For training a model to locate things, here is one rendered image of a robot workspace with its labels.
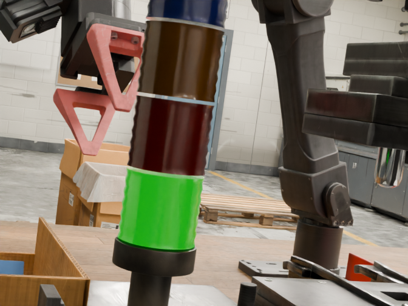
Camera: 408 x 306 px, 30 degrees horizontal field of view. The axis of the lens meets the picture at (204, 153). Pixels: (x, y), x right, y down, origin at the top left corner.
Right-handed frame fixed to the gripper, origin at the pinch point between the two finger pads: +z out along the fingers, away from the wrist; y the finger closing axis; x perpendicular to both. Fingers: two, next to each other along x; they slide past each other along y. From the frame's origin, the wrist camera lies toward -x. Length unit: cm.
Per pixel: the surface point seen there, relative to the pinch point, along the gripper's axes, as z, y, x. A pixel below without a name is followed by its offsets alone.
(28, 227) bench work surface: -5.2, -42.9, 2.7
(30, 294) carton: 18.1, 5.0, -7.9
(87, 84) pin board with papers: -548, -878, 274
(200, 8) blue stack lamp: 13.4, 36.6, -7.9
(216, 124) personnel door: -510, -870, 480
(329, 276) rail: 16.8, 10.1, 16.2
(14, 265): 10.9, -10.6, -5.9
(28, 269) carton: 9.0, -17.9, -2.8
